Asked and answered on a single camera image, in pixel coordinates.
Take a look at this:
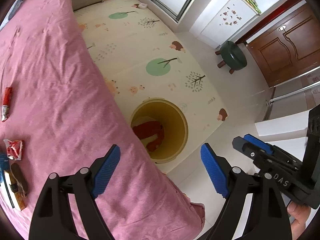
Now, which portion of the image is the red trash inside bin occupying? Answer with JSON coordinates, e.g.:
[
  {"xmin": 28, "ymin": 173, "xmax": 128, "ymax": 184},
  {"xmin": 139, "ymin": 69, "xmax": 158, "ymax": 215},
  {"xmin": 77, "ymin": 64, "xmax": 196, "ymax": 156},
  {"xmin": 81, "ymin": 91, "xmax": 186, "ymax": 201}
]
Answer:
[{"xmin": 133, "ymin": 121, "xmax": 164, "ymax": 152}]

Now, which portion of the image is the right hand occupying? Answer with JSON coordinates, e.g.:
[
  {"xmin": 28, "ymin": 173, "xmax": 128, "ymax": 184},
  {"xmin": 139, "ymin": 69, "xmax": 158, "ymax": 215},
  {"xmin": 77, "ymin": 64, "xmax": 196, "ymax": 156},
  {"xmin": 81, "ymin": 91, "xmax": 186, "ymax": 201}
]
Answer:
[{"xmin": 287, "ymin": 202, "xmax": 311, "ymax": 240}]

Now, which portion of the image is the brown wooden door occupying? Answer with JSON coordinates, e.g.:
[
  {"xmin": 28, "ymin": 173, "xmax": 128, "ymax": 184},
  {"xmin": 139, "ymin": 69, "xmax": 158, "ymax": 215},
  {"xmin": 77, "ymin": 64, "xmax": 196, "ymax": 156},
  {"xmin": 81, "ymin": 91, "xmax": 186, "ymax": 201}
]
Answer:
[{"xmin": 248, "ymin": 4, "xmax": 320, "ymax": 87}]

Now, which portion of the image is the yellow trash bin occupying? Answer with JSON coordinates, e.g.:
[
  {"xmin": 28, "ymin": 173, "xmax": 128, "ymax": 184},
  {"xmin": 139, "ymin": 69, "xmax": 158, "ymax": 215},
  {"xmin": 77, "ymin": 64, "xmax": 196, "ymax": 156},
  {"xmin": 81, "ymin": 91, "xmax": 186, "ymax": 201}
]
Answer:
[{"xmin": 130, "ymin": 98, "xmax": 188, "ymax": 164}]

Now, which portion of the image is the cartoon tree play mat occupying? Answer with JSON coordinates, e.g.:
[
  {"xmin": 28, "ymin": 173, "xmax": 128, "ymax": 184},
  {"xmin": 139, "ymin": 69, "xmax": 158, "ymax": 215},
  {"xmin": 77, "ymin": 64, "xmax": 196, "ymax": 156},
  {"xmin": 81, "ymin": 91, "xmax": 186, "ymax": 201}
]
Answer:
[{"xmin": 75, "ymin": 0, "xmax": 227, "ymax": 173}]

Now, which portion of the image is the blue snack packet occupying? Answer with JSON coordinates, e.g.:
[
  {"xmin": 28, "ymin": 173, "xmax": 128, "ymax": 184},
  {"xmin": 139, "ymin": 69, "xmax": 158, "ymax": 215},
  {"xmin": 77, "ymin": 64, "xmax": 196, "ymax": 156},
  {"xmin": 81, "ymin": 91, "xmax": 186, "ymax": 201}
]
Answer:
[{"xmin": 0, "ymin": 152, "xmax": 16, "ymax": 209}]

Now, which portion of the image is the red white wrapper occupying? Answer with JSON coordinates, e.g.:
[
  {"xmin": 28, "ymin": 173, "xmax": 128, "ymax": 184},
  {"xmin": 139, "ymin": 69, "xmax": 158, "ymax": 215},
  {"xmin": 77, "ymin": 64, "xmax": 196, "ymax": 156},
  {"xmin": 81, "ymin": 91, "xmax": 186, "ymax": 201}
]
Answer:
[{"xmin": 3, "ymin": 139, "xmax": 24, "ymax": 161}]

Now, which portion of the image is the dark green round stool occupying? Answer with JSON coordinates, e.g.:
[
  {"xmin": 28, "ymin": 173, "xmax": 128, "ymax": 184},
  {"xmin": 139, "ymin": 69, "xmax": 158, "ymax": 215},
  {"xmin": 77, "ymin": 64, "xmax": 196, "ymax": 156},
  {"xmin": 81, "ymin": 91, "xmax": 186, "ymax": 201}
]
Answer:
[{"xmin": 215, "ymin": 41, "xmax": 247, "ymax": 74}]

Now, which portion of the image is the pink bed sheet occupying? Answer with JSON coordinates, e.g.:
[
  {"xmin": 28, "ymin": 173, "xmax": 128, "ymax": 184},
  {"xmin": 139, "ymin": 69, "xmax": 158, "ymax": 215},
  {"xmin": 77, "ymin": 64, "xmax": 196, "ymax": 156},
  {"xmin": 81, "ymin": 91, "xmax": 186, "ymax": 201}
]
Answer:
[{"xmin": 1, "ymin": 0, "xmax": 204, "ymax": 239}]

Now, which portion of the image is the long red snack wrapper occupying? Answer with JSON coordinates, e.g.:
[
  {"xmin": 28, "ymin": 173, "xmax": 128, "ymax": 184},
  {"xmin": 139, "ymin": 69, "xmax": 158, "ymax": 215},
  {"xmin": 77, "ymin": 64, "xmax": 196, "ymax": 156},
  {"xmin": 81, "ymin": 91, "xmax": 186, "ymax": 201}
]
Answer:
[{"xmin": 1, "ymin": 87, "xmax": 12, "ymax": 122}]

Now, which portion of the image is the white cabinet with stickers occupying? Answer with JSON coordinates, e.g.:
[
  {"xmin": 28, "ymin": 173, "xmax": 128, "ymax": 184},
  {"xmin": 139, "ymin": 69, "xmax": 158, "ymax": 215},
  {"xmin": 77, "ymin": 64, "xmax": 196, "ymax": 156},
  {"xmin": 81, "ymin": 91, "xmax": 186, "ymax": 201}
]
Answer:
[{"xmin": 189, "ymin": 0, "xmax": 258, "ymax": 48}]

